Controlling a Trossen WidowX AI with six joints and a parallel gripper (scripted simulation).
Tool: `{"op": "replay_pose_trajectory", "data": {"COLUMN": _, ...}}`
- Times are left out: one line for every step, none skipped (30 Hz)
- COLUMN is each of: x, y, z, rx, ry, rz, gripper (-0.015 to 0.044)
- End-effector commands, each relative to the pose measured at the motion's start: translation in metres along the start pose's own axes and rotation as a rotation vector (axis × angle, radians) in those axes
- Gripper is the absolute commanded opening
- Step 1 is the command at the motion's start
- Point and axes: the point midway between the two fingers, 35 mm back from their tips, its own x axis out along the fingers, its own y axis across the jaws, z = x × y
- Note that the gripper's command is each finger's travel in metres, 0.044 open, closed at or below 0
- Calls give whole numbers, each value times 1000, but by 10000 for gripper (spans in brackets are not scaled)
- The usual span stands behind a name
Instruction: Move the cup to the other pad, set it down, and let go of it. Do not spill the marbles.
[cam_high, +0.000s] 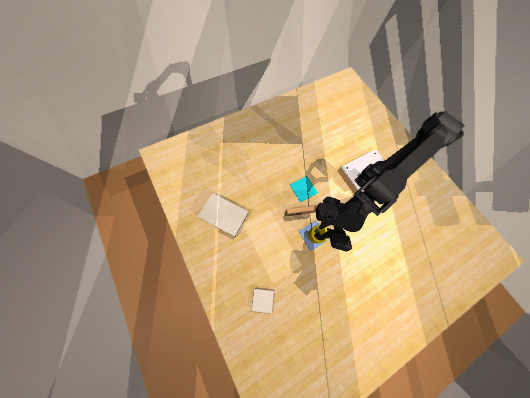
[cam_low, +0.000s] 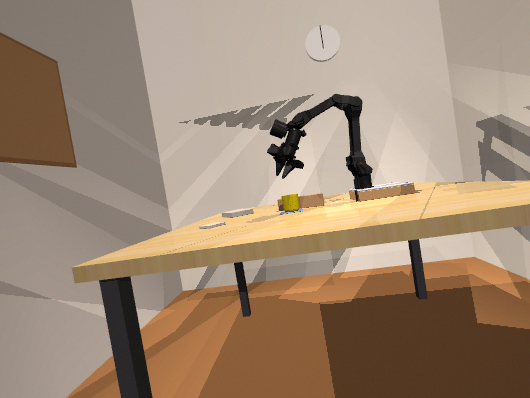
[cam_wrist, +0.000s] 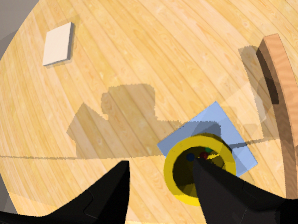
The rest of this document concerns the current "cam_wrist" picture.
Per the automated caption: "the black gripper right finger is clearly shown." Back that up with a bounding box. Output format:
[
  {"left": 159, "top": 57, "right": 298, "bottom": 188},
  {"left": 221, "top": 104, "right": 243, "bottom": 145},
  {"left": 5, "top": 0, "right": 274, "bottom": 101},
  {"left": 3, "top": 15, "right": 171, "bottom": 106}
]
[{"left": 192, "top": 157, "right": 298, "bottom": 224}]

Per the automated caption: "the cream flat square tile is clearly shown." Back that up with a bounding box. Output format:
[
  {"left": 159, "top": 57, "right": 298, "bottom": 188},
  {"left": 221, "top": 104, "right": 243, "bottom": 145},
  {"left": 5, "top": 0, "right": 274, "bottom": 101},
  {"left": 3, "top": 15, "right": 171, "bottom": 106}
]
[{"left": 43, "top": 22, "right": 74, "bottom": 67}]

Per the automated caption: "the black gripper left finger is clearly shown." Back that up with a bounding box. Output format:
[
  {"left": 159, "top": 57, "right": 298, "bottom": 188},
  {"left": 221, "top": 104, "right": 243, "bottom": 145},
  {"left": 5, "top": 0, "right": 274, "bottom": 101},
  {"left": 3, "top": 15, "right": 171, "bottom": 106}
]
[{"left": 0, "top": 160, "right": 130, "bottom": 224}]

